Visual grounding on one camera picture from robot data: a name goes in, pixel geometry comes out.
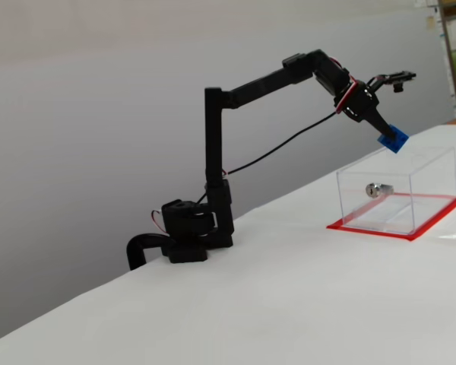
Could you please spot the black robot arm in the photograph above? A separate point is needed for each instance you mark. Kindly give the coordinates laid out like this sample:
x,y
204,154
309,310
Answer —
x,y
214,152

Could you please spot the red tape frame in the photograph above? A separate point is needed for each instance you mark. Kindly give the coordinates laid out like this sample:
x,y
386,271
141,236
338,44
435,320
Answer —
x,y
433,224

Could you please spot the yellow paper note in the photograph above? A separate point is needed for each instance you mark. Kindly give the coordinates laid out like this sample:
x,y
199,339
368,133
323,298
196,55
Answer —
x,y
429,23

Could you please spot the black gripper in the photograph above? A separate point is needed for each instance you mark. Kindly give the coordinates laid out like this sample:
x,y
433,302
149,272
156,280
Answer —
x,y
364,105

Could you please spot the silver cam lock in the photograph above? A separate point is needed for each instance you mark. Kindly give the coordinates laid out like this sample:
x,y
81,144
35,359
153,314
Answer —
x,y
378,189

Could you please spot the black table clamp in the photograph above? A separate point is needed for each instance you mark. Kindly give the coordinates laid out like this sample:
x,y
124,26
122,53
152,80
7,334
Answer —
x,y
137,247

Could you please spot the blue lego brick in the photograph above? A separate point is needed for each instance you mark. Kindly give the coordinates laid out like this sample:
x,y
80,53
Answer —
x,y
397,144

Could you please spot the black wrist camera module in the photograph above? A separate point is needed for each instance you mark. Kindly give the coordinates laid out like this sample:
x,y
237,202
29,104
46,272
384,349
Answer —
x,y
397,78

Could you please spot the metal shelf frame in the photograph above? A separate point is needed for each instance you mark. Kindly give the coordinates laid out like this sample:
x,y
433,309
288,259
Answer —
x,y
449,57

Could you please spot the transparent acrylic box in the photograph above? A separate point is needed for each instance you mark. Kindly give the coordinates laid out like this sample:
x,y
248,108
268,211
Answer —
x,y
433,182

